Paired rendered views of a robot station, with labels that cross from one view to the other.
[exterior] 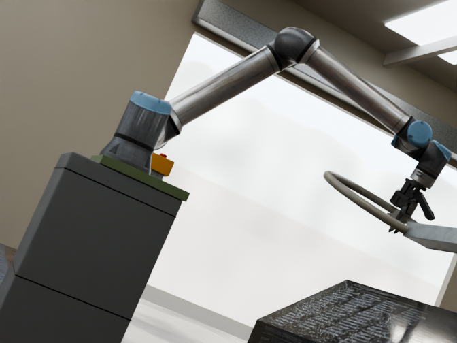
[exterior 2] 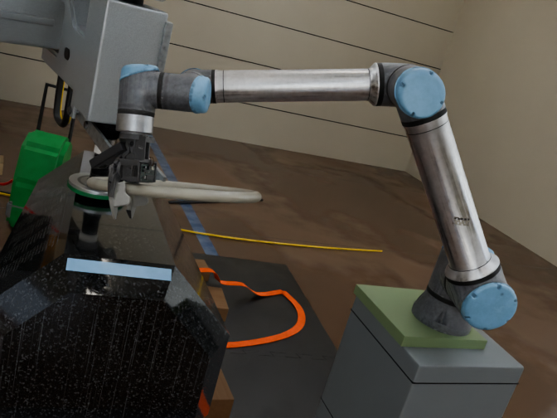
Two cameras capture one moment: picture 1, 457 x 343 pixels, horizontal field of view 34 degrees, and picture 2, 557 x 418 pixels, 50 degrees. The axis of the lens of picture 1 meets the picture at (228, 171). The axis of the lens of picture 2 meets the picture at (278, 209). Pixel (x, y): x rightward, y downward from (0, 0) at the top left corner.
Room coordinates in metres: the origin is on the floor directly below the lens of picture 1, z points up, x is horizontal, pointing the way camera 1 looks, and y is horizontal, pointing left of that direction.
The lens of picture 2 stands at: (4.27, -0.52, 1.65)
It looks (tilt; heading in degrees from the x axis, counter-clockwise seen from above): 18 degrees down; 171
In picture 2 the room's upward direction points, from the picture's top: 16 degrees clockwise
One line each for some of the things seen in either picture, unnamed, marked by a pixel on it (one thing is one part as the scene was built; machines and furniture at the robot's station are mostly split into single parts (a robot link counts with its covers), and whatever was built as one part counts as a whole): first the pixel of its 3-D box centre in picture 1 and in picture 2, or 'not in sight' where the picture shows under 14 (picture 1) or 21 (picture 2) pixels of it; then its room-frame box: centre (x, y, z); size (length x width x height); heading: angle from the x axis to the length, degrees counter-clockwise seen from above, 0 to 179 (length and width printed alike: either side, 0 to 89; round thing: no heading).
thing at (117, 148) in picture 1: (128, 154); (445, 306); (2.63, 0.34, 0.93); 0.19 x 0.19 x 0.10
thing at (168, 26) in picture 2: not in sight; (157, 60); (2.05, -0.73, 1.38); 0.08 x 0.03 x 0.28; 28
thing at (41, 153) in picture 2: not in sight; (44, 158); (0.57, -1.43, 0.43); 0.35 x 0.35 x 0.87; 86
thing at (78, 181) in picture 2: not in sight; (97, 183); (2.04, -0.86, 0.87); 0.21 x 0.21 x 0.01
